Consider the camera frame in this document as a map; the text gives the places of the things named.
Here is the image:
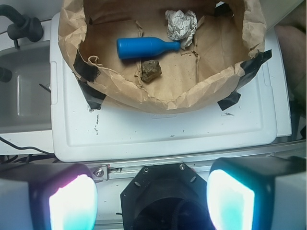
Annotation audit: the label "grey sink basin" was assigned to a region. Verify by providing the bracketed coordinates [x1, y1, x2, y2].
[0, 41, 51, 133]

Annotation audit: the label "blue plastic bottle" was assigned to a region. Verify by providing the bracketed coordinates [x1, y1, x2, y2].
[117, 37, 180, 59]

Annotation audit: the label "black tape strip left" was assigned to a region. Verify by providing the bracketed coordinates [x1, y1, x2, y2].
[73, 51, 106, 110]

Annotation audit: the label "aluminium frame rail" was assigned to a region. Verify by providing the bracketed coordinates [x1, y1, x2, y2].
[91, 140, 307, 185]

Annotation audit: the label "black tape strip right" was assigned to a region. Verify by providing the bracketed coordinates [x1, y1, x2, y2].
[218, 49, 272, 111]

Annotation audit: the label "crumpled white paper ball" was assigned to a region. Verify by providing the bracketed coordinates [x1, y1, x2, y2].
[165, 10, 198, 50]

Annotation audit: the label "black faucet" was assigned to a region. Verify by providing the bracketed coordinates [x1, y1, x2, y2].
[0, 4, 44, 49]

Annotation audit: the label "glowing white gripper left finger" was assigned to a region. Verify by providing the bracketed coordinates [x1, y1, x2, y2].
[0, 163, 98, 230]

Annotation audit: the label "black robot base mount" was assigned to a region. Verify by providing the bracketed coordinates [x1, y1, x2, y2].
[120, 163, 214, 230]

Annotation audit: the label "glowing white gripper right finger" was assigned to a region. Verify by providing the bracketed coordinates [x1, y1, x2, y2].
[207, 157, 307, 230]

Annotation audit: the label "black tape strip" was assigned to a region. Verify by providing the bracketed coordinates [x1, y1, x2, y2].
[218, 49, 272, 111]
[73, 51, 106, 110]

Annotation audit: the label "brown rock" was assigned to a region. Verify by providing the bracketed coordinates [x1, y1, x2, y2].
[141, 60, 162, 83]

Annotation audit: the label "brown paper bag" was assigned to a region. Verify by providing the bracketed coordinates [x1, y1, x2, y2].
[58, 0, 266, 114]

